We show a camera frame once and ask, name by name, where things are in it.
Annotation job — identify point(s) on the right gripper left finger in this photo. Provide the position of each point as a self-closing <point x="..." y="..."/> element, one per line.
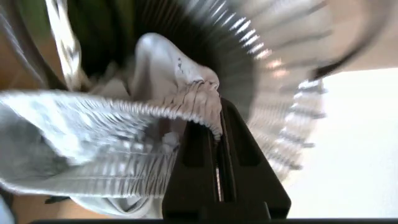
<point x="189" y="186"/>

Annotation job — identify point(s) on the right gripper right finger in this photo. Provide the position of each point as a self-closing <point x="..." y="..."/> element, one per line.
<point x="255" y="186"/>

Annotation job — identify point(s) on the pale grey shorts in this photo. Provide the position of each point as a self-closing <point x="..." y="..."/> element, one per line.
<point x="77" y="124"/>

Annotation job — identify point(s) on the white laundry basket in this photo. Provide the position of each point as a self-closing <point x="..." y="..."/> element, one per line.
<point x="295" y="102"/>

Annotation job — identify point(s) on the green garment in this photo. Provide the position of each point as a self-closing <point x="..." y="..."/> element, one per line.
<point x="93" y="31"/>

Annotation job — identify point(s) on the cream printed garment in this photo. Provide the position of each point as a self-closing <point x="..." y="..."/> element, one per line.
<point x="65" y="46"/>

